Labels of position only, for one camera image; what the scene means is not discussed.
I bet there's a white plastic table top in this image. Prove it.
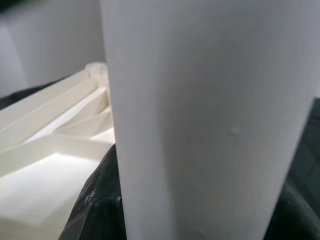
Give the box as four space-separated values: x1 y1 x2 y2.
0 62 117 240

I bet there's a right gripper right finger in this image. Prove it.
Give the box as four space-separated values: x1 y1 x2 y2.
273 178 320 240

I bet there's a black cloth table cover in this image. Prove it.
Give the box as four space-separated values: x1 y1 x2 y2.
0 80 320 201

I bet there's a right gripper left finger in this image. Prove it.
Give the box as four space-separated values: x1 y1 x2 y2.
64 143 131 240

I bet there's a white plastic table leg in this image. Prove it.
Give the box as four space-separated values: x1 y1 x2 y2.
99 0 320 240

